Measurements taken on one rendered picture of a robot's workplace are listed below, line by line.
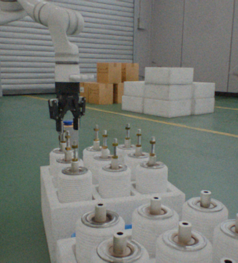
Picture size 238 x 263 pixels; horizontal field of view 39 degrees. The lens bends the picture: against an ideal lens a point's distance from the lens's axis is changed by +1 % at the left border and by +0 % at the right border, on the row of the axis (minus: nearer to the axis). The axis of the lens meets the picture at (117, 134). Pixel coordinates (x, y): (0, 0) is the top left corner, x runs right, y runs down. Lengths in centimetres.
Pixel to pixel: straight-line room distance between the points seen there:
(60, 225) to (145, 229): 31
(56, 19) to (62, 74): 15
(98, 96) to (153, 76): 127
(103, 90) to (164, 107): 138
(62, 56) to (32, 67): 549
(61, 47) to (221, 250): 67
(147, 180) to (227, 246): 41
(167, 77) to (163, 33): 432
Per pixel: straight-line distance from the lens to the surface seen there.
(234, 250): 65
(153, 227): 67
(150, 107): 386
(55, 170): 105
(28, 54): 644
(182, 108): 386
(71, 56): 100
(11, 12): 126
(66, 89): 99
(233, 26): 681
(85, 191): 94
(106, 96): 488
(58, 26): 99
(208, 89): 418
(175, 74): 372
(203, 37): 717
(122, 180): 95
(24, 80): 641
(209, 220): 73
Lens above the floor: 54
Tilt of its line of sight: 12 degrees down
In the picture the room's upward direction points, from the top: 1 degrees clockwise
